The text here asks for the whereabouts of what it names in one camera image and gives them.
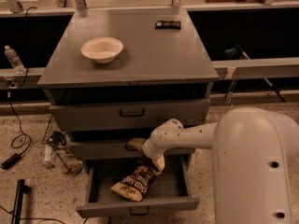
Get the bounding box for black power cable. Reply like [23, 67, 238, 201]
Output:
[7, 6, 38, 157]

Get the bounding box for black stand post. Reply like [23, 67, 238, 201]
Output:
[11, 179, 31, 224]

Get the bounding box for grey metal rail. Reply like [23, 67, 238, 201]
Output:
[212, 57, 299, 80]

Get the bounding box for grey top drawer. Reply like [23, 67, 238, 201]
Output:
[50, 99, 210, 132]

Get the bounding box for wire mesh basket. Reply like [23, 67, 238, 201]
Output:
[42, 117, 64, 144]

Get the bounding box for green object in bin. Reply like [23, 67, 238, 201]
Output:
[224, 47, 242, 60]

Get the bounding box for grey middle drawer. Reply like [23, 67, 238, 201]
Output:
[69, 137, 196, 161]

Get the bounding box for grey drawer cabinet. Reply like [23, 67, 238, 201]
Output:
[36, 7, 220, 173]

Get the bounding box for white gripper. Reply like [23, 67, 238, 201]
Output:
[128, 138, 165, 172]

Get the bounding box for black power adapter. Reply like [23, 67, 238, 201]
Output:
[0, 153, 21, 170]

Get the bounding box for grey bottom drawer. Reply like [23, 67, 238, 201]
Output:
[76, 155, 199, 217]

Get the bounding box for clutter pile beside cabinet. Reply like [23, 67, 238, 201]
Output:
[43, 131, 82, 175]

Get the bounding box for brown chip bag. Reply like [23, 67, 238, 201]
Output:
[110, 164, 161, 202]

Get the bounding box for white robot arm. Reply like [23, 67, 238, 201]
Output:
[129, 107, 299, 224]

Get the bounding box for grey drawer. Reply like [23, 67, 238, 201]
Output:
[50, 99, 210, 132]
[69, 137, 196, 161]
[76, 155, 199, 217]

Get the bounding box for clear plastic water bottle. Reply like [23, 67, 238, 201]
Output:
[5, 46, 25, 75]

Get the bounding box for black snack bar wrapper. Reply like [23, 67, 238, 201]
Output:
[155, 21, 181, 30]

